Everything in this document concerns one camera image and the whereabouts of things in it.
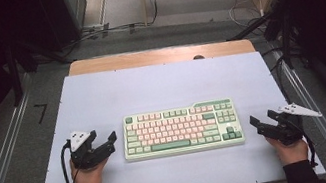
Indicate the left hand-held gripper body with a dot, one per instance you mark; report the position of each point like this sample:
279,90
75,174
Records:
85,157

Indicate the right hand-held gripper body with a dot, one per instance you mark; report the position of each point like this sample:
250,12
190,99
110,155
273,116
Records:
288,132

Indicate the green and pink keyboard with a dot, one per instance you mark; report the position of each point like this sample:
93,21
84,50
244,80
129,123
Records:
178,129

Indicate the person's right hand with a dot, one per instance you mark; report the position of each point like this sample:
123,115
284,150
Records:
292,152

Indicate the person's left hand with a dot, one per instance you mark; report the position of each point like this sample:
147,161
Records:
89,182

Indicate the white table board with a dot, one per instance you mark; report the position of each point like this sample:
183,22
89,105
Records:
163,84

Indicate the black metal stand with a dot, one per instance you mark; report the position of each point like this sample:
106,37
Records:
14,77
282,30

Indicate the dark round table grommet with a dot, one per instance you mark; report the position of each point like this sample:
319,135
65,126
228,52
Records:
198,57

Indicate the wooden table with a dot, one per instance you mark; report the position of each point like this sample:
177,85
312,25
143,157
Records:
145,57

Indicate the grey power strip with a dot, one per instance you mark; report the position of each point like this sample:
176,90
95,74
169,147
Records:
95,27

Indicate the black cabinet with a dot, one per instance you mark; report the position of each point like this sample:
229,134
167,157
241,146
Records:
62,14

